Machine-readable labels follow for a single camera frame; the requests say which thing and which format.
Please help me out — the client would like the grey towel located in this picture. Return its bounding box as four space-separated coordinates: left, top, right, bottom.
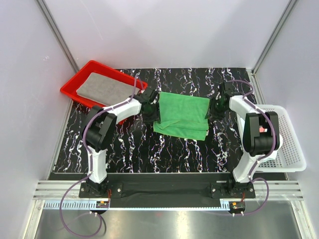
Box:
76 73 140 106

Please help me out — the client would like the left connector board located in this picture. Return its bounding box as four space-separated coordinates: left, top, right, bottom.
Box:
96 200 110 209

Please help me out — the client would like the right connector board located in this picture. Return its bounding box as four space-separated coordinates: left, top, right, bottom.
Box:
230 201 246 211

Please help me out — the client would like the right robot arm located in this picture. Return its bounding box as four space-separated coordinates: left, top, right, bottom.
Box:
206 81 281 198

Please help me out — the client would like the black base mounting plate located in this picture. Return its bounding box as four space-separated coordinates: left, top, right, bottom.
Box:
49 171 287 209

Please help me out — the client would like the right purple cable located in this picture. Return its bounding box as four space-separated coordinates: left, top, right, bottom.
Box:
225 80 279 215

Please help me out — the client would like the green towel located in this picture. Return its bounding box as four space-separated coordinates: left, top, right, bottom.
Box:
153 92 210 141

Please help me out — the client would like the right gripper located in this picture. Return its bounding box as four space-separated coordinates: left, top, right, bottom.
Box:
204 97 227 121

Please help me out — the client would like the pink cloth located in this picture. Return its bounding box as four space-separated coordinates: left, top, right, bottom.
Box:
259 126 268 133

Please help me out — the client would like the red plastic tray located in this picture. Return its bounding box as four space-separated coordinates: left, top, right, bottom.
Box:
60 60 148 123

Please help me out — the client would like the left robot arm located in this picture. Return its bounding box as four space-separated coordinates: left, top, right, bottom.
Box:
82 88 160 197

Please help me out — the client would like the connector board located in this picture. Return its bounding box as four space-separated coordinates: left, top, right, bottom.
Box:
230 201 246 211
96 200 110 209

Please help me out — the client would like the white perforated basket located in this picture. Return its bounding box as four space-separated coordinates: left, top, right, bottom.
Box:
257 105 307 173

